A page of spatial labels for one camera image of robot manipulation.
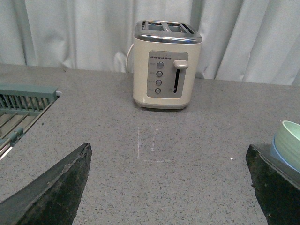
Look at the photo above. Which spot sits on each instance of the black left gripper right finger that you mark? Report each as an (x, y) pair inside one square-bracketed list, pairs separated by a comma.
[(277, 186)]

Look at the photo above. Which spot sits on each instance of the cream two-slot toaster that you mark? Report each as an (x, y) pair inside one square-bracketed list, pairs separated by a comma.
[(166, 56)]

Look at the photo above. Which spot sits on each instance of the white curtain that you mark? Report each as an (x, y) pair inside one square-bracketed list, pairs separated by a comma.
[(243, 40)]

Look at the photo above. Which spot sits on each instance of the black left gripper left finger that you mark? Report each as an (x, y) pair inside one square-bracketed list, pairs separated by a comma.
[(53, 198)]

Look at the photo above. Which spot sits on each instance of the green dish rack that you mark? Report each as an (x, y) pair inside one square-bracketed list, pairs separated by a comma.
[(20, 107)]

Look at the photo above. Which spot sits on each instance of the blue bowl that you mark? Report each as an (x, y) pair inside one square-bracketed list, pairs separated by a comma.
[(277, 153)]

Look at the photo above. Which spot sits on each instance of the green bowl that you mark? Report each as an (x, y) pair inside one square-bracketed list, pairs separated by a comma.
[(289, 129)]

